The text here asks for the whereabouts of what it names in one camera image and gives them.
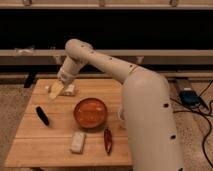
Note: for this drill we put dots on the blue power adapter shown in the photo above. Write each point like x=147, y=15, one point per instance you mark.
x=189, y=98

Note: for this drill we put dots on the wooden table board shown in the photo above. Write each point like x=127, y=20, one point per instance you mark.
x=38, y=145

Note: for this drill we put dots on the orange bowl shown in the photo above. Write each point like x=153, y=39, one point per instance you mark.
x=90, y=113

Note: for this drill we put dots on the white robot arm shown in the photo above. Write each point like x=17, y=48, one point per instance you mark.
x=149, y=120

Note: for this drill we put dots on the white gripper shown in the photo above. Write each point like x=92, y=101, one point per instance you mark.
x=67, y=73

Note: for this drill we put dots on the red chili pepper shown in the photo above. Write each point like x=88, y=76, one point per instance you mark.
x=108, y=141

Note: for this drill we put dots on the white sponge block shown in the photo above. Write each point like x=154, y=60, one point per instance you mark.
x=77, y=143

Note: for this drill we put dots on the black eraser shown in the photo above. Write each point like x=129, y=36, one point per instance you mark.
x=41, y=114

